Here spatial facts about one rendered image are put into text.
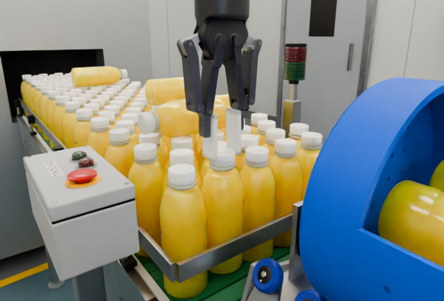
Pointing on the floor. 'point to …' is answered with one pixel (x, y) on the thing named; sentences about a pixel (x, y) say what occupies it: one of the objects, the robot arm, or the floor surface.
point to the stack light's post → (291, 115)
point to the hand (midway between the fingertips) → (221, 134)
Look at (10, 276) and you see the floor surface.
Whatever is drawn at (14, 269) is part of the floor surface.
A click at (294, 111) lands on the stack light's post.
